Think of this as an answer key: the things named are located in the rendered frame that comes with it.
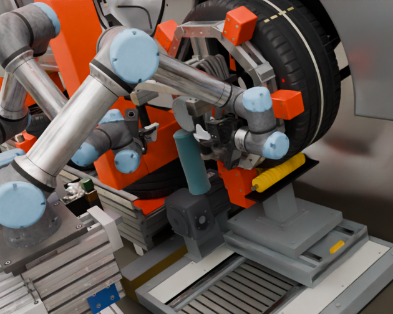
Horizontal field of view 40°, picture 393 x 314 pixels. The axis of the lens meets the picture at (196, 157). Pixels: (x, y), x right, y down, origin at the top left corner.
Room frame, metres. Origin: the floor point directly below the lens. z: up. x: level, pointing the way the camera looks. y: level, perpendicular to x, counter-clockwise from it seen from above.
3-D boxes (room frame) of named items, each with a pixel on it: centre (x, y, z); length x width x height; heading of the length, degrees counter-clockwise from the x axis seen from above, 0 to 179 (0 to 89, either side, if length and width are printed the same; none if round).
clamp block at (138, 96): (1.89, 0.12, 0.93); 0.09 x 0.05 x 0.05; 123
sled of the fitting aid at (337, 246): (1.92, -0.31, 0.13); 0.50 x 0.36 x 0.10; 33
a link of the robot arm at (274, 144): (1.34, -0.20, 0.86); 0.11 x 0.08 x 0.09; 33
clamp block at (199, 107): (1.61, -0.06, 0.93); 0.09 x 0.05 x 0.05; 123
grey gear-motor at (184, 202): (2.10, -0.02, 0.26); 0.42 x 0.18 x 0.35; 123
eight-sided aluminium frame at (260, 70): (1.86, -0.14, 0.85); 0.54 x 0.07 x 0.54; 33
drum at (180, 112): (1.82, -0.08, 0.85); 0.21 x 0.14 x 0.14; 123
